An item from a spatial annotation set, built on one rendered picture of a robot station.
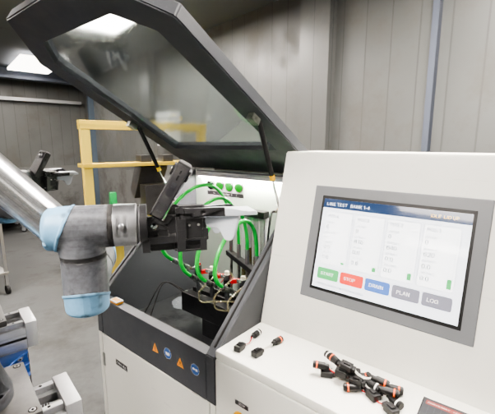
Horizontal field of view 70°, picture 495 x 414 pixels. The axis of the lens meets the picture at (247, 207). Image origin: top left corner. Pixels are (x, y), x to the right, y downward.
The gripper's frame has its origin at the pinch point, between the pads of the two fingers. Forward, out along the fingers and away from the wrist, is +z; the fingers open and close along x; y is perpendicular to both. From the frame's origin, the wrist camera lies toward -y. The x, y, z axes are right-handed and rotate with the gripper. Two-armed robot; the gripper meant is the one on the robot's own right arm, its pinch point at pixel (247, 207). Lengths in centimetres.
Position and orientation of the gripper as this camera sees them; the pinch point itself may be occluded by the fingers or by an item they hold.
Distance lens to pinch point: 68.6
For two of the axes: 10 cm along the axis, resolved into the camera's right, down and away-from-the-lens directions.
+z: 9.7, -0.5, 2.6
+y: 0.3, 10.0, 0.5
